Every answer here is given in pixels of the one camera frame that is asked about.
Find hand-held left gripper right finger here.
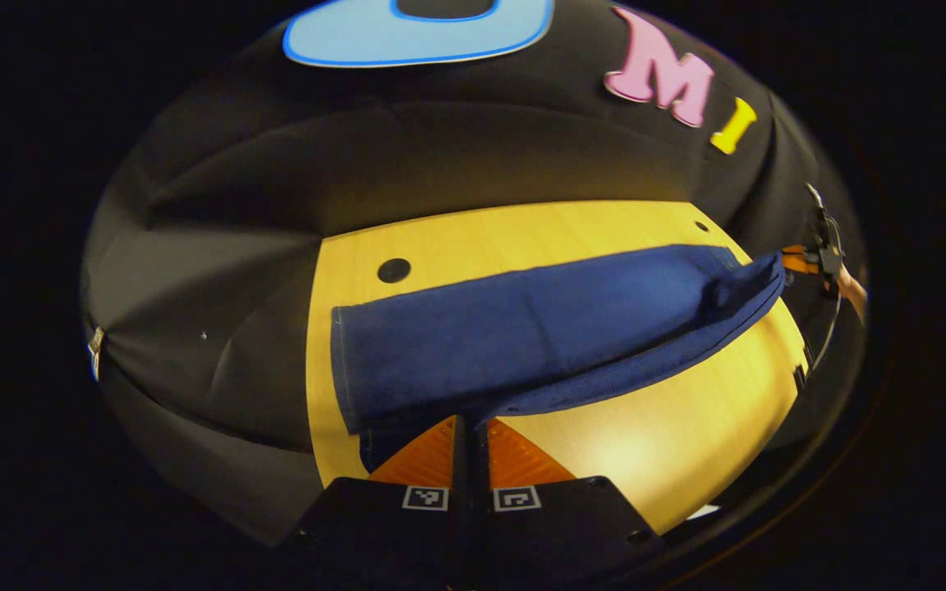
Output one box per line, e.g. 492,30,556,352
471,417,664,589

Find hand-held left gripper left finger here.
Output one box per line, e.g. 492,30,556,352
280,415,472,589

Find blue denim jeans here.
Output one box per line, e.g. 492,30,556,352
329,243,788,474

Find black backdrop cloth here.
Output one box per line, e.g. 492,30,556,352
81,0,866,549

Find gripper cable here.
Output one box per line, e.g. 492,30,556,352
810,289,845,372

